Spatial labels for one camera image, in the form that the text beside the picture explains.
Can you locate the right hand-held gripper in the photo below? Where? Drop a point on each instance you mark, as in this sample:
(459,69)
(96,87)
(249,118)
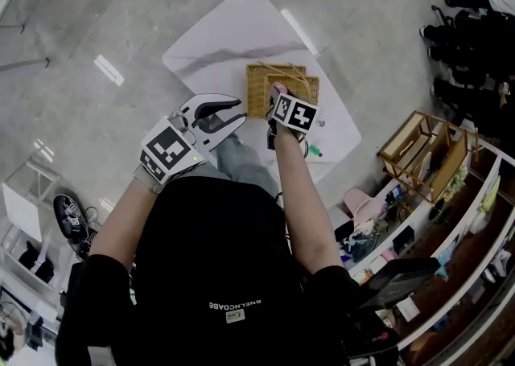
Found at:
(299,115)

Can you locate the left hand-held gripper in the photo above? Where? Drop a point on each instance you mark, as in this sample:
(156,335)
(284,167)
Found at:
(167,149)

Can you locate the small silver round object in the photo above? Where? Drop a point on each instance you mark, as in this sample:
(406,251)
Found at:
(320,123)

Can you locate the small pink round object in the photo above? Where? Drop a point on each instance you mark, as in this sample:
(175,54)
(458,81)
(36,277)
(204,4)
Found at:
(280,87)

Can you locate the small green and red object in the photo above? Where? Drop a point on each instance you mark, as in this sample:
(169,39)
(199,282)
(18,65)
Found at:
(315,151)

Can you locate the woven wicker basket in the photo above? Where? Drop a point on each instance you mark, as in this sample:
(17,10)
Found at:
(257,91)

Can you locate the person's left forearm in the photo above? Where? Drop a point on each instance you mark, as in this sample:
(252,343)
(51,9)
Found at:
(120,227)

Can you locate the person's right forearm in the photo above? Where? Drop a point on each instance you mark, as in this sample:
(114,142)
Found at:
(306,203)

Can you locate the pink waste basket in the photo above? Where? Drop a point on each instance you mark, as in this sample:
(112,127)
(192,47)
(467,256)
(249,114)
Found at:
(362,205)

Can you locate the white and black cylinder appliance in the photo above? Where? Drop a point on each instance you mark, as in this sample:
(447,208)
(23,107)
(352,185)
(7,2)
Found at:
(344,231)

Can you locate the white plate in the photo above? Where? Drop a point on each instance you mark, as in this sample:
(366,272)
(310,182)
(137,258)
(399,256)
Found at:
(425,165)

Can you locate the white metal shelving unit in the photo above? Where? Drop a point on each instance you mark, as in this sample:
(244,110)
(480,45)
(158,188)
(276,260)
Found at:
(416,213)

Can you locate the person's black shirt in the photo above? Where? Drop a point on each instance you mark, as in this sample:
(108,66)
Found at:
(217,276)

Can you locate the wooden shelf trolley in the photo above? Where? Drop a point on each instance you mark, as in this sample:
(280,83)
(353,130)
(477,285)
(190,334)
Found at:
(454,163)

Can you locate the white artificial flowers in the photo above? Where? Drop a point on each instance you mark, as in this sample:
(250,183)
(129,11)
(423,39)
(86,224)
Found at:
(454,183)

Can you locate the black screen device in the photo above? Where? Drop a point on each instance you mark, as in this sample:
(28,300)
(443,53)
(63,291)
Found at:
(398,280)

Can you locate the black equipment pack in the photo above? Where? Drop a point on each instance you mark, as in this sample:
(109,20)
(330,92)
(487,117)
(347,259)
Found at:
(368,336)

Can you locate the white panel frame stand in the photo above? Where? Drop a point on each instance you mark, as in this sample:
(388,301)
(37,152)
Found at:
(22,211)

